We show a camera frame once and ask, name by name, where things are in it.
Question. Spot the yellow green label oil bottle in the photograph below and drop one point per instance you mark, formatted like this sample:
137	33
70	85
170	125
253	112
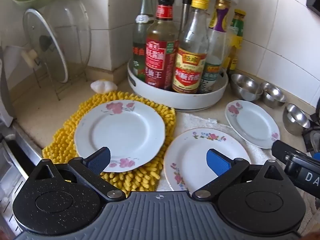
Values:
237	27

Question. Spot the white two-tier rotating rack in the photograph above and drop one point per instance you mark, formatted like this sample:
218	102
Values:
160	97

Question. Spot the dark slim bottle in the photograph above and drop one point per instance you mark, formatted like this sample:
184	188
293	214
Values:
186	12

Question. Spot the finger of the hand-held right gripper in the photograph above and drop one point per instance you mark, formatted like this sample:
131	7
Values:
281	148

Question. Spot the yellow cap vinegar bottle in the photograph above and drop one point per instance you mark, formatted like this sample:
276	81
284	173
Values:
190	75

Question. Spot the purple label gold cap bottle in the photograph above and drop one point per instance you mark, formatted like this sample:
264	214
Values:
218	20

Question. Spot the clear glass lid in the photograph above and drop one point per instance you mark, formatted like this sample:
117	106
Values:
75	30

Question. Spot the yellow chenille mat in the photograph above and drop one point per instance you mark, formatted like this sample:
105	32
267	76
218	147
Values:
63	135

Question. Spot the green glass bottle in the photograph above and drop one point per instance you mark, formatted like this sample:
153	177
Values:
143	12

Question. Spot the white towel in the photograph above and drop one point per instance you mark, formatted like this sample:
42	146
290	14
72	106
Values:
195	121

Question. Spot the small steel bowl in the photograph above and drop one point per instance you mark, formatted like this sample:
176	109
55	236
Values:
273	95
296	118

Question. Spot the black curved object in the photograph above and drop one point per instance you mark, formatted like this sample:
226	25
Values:
312	136

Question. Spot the white plate multicolour flowers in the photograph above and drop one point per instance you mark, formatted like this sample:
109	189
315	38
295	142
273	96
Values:
190	155

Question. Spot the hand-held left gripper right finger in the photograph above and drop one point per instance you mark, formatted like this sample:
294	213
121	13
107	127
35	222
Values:
217	162

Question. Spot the stainless steel stove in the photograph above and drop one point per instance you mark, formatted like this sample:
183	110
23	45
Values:
17	150

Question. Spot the red label sauce bottle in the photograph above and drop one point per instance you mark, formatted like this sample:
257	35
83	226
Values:
160	62

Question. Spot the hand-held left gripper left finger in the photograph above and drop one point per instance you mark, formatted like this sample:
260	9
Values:
98	158

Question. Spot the large white plate pink flowers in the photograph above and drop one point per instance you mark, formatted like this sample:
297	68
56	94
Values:
125	132

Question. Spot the small white plate pink flowers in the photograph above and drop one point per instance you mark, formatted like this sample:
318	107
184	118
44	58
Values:
255	125

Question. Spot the large steel bowl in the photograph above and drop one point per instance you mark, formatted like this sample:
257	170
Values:
246	87

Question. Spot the glass lid white rim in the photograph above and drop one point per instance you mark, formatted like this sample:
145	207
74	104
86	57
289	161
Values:
53	62

